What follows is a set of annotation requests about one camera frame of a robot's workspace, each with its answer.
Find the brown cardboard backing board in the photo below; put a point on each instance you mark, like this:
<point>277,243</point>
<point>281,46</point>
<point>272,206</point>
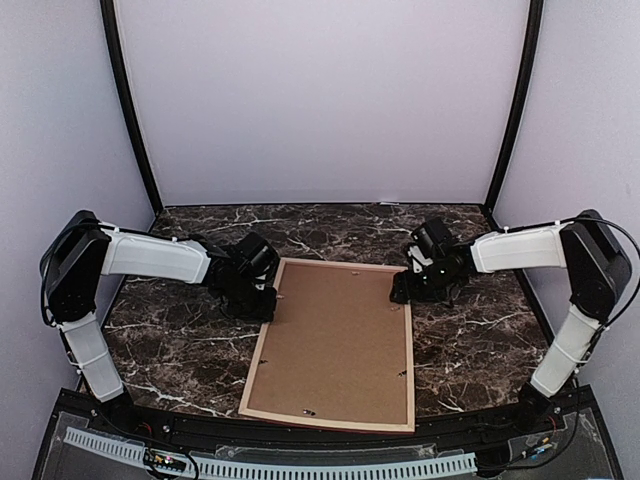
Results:
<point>335,345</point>

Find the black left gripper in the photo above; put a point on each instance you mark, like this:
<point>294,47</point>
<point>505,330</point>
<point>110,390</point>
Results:
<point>264,314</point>

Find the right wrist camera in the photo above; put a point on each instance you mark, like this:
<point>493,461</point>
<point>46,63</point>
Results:
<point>417,260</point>

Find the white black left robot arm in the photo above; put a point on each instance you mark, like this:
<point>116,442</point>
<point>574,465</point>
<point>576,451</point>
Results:
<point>87,250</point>

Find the right black corner post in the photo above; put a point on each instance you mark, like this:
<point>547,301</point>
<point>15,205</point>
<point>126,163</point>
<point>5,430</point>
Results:
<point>517,107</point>

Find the left black corner post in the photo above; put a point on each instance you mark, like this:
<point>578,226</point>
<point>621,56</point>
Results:
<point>128,109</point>

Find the black front table rail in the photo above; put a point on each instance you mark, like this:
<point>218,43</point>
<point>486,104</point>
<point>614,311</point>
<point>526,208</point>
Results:
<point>483,429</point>

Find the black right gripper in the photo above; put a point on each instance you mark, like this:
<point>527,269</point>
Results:
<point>406,289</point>

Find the white slotted cable duct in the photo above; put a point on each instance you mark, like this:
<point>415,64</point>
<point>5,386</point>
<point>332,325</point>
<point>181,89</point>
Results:
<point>175,465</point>

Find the black corner post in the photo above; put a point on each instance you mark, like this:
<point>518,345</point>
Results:
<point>517,107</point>
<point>128,109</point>

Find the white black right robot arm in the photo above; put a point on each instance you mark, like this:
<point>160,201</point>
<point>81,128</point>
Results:
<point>582,254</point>

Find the light wooden picture frame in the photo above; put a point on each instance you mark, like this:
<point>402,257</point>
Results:
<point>410,375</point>

